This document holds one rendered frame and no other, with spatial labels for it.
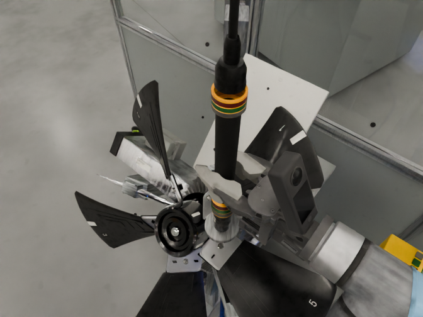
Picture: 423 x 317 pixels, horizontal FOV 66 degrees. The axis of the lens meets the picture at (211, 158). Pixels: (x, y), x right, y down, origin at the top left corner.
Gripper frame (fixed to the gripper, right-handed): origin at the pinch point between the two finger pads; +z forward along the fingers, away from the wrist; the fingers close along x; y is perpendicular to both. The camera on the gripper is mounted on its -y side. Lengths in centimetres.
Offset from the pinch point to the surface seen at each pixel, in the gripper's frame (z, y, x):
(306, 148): -8.7, 7.7, 18.2
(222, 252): -4.2, 31.5, -0.8
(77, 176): 136, 151, 15
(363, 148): -15, 52, 71
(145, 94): 30.6, 12.1, 11.6
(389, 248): -36, 43, 33
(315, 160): -11.6, 7.4, 16.4
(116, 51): 232, 152, 131
